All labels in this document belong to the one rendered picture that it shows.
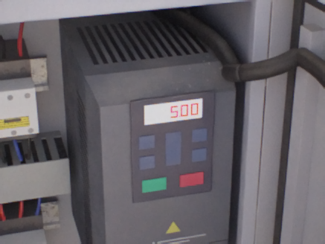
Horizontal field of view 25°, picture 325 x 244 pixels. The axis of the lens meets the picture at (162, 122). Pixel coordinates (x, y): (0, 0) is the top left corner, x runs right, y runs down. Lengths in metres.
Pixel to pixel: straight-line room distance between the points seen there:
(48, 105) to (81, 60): 0.14
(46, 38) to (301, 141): 0.28
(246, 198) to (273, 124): 0.07
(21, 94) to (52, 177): 0.11
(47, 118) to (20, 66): 0.11
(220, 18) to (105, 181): 0.19
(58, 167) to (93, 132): 0.13
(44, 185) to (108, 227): 0.12
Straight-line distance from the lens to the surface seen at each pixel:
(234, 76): 0.56
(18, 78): 0.68
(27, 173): 0.72
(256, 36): 0.58
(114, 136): 0.59
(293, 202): 0.62
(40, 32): 0.73
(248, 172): 0.64
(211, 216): 0.66
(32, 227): 0.76
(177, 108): 0.59
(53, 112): 0.76
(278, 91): 0.61
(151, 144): 0.60
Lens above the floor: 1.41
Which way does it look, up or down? 28 degrees down
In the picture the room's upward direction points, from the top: straight up
